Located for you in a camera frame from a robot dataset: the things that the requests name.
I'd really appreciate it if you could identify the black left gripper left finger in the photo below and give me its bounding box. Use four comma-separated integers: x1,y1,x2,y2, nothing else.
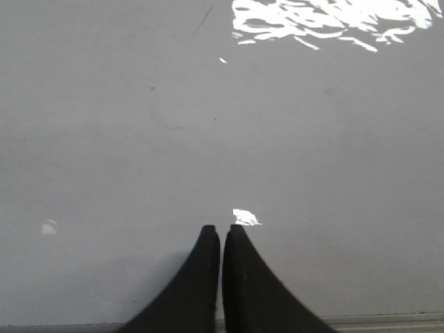
118,225,220,332

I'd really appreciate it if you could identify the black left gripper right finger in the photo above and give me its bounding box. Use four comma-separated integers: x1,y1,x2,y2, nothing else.
222,224,335,332

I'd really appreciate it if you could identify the white whiteboard with aluminium frame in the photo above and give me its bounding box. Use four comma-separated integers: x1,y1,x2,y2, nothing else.
1,1,443,331

